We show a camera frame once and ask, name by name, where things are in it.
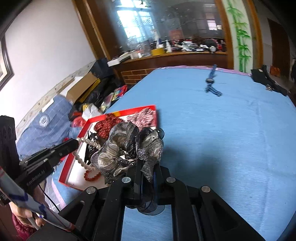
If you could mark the yellow container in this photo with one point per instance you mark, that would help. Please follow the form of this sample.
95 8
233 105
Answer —
158 51

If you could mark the wood framed wall mirror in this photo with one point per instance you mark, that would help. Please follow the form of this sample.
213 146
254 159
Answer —
180 18

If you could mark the grey organza hair scrunchie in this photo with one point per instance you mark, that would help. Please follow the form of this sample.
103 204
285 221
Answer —
120 143

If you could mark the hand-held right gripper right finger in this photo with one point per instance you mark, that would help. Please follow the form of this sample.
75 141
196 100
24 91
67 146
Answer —
161 185

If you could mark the silver metal keyring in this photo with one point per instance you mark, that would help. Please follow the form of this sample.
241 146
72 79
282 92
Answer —
269 87

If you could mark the bamboo painting panel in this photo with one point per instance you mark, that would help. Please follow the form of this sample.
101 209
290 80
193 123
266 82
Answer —
240 34

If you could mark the red plastic bag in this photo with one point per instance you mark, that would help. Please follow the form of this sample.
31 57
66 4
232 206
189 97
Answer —
78 120

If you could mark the dark framed wall picture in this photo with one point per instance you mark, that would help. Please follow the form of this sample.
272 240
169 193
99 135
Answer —
5 67

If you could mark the black bag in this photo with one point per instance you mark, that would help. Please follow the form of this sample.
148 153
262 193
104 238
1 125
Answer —
266 77

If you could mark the cardboard box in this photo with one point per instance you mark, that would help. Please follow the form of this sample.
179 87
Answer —
81 87

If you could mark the white flat box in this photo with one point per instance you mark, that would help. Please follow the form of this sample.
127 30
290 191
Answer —
118 60

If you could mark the red jewelry box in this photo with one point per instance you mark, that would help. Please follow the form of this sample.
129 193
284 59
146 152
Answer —
76 171

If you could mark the blue tablecloth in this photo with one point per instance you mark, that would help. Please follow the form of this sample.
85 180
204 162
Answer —
208 127

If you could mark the person's left hand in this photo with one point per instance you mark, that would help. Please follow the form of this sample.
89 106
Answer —
24 215

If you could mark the orange bag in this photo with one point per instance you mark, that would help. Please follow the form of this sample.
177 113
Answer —
275 71

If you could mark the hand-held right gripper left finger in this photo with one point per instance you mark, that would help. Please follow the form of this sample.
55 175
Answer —
136 185

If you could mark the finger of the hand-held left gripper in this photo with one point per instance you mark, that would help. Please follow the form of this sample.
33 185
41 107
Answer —
66 148

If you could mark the blue striped bag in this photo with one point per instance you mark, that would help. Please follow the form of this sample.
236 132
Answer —
46 122

